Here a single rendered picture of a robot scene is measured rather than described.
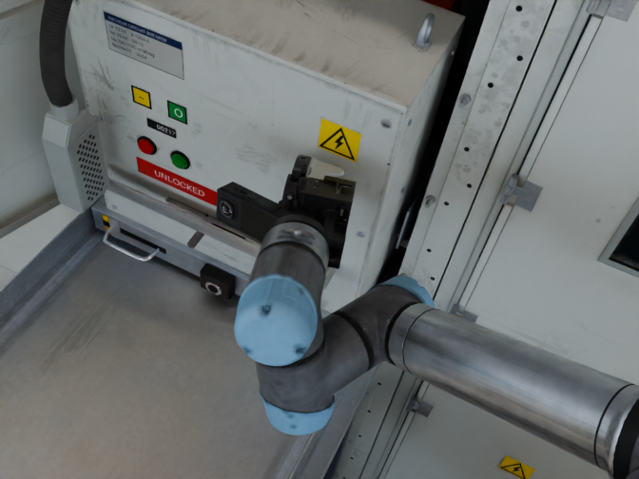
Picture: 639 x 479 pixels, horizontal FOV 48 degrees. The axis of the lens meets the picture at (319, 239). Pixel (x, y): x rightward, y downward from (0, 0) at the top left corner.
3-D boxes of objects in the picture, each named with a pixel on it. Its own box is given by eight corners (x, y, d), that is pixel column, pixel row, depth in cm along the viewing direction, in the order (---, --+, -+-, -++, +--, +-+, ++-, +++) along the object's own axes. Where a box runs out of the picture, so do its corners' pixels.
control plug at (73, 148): (84, 216, 111) (63, 133, 97) (58, 203, 112) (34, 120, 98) (114, 183, 115) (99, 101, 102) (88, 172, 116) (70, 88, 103)
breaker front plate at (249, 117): (346, 331, 119) (400, 117, 82) (106, 218, 129) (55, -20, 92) (350, 325, 120) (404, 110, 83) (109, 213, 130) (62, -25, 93)
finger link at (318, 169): (344, 168, 96) (338, 201, 88) (301, 159, 96) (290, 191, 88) (349, 147, 94) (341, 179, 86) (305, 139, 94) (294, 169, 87)
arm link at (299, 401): (374, 398, 79) (366, 320, 73) (294, 454, 73) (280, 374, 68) (328, 365, 85) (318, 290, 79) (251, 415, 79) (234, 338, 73)
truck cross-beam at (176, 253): (358, 352, 122) (362, 334, 118) (95, 227, 133) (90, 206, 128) (369, 330, 125) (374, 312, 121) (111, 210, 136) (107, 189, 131)
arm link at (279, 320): (237, 375, 68) (222, 304, 64) (260, 306, 77) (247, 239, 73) (318, 376, 67) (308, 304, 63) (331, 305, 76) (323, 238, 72)
